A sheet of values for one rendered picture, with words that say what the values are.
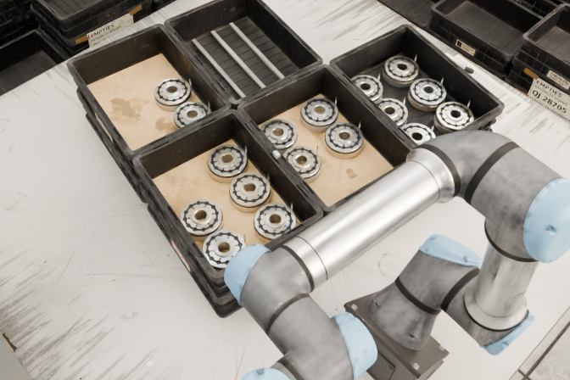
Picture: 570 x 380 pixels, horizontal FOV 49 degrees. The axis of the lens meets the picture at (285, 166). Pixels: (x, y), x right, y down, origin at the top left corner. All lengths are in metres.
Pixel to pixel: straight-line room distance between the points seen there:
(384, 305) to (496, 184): 0.52
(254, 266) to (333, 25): 1.51
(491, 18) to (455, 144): 1.98
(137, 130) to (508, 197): 1.10
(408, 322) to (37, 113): 1.27
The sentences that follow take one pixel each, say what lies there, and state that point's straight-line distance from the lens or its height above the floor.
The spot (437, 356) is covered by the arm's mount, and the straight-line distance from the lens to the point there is 1.46.
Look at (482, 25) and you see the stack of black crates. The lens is 2.87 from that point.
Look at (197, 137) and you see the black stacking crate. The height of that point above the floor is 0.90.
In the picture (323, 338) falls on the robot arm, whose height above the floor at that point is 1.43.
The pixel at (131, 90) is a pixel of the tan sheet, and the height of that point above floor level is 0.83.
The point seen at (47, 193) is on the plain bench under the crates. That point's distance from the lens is 1.86.
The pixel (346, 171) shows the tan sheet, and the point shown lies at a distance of 1.65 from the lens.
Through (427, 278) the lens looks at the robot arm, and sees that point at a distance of 1.34.
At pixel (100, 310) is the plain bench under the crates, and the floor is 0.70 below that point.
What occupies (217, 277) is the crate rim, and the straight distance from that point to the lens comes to 1.37.
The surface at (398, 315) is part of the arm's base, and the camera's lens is 1.37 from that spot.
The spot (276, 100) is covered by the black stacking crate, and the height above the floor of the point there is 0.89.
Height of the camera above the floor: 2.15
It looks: 53 degrees down
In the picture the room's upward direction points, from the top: 2 degrees clockwise
